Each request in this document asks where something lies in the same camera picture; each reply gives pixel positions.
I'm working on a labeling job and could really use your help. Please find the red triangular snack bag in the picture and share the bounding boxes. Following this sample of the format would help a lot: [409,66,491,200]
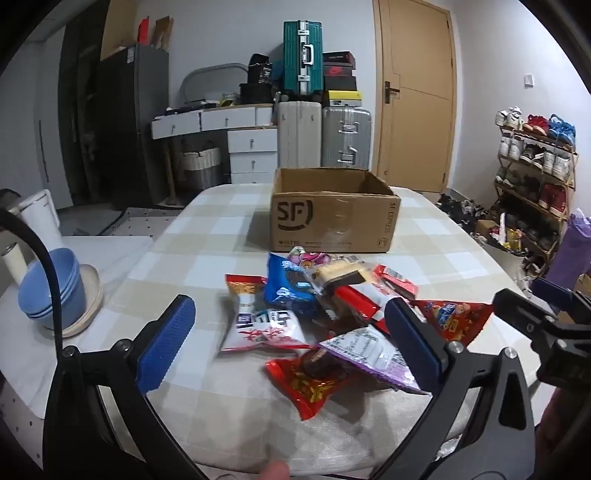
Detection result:
[411,300,493,346]

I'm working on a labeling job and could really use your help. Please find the purple white snack bag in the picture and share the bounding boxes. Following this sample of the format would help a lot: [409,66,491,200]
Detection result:
[320,325,425,395]

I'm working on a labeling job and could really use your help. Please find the red black wafer packet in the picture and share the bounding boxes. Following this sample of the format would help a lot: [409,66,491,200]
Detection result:
[374,264,419,300]

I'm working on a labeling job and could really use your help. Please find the white red noodle snack bag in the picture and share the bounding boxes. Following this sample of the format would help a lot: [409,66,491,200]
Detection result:
[221,274,311,353]

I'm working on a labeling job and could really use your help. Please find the red chocolate pie packet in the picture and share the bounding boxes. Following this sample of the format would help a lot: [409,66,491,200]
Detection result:
[266,348,351,421]

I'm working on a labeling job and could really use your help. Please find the clear cracker sandwich packet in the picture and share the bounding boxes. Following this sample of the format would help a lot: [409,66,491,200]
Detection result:
[311,256,379,296]

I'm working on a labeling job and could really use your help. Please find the blue Oreo cookie packet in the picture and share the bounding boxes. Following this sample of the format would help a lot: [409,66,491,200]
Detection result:
[263,253,318,315]

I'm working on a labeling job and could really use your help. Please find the brown SF cardboard box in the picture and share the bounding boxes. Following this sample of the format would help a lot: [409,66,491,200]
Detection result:
[270,168,402,253]

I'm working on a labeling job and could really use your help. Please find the red white snack packet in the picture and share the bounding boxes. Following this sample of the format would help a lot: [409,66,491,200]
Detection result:
[332,281,400,335]

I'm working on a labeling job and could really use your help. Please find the purple grape candy bag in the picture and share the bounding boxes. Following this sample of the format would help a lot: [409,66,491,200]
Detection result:
[287,246,334,268]

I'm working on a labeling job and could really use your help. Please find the checked table cloth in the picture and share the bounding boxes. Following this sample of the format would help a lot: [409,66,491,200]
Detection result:
[18,183,555,478]

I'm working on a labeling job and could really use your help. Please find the beige plate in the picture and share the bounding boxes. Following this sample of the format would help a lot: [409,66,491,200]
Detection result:
[62,264,104,338]

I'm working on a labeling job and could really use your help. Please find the dotted floor rug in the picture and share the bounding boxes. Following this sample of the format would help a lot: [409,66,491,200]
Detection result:
[98,207,181,240]

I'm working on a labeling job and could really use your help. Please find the stacked blue bowls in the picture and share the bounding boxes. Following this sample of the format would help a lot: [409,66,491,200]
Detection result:
[17,247,88,321]

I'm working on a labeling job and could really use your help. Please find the shoe rack with shoes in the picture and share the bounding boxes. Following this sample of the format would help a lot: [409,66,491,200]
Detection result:
[491,106,578,279]

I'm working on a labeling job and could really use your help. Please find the white kettle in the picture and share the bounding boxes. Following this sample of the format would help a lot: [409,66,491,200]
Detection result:
[17,189,64,251]

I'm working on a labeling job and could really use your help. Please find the woven laundry basket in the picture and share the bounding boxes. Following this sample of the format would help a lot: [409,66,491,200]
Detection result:
[181,147,223,191]

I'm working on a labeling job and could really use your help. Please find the silver grey suitcase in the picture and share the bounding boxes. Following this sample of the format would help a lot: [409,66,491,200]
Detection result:
[321,106,372,170]

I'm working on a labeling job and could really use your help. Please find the white drawer desk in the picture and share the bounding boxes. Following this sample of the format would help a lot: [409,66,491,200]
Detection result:
[151,104,279,184]

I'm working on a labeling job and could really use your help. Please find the beige suitcase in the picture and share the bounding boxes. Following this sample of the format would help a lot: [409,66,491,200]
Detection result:
[277,101,322,169]

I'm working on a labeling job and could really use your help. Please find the wooden door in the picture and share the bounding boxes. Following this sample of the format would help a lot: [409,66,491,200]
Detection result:
[374,1,457,192]

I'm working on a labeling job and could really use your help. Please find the yellow black box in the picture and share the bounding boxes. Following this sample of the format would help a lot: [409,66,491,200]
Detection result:
[325,90,363,108]

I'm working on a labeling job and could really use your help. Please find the dark grey refrigerator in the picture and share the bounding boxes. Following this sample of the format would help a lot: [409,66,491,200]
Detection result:
[96,43,169,207]

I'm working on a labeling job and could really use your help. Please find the grey oval mirror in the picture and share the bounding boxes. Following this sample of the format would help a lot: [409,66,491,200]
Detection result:
[178,63,247,105]

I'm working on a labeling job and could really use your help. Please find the stacked black shoe boxes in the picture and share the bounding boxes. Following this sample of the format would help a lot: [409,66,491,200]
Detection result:
[322,51,358,91]

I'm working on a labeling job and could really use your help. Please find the black bag on desk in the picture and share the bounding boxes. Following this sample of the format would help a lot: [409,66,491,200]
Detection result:
[247,53,273,84]

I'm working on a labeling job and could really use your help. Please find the teal suitcase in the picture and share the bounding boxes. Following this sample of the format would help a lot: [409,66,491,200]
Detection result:
[283,20,324,98]

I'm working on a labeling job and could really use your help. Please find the black cable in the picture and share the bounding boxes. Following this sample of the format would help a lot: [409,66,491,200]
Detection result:
[0,208,64,351]

